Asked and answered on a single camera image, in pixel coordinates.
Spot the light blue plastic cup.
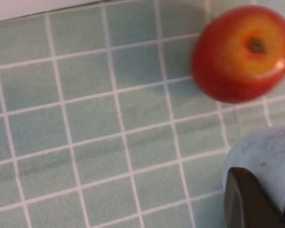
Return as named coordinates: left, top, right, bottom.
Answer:
left=222, top=126, right=285, bottom=213

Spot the green white checked tablecloth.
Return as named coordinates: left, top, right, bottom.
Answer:
left=0, top=0, right=285, bottom=228

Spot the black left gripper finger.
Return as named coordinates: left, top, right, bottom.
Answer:
left=223, top=167, right=285, bottom=228

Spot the shiny red yellow apple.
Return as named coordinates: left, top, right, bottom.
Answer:
left=191, top=5, right=285, bottom=105

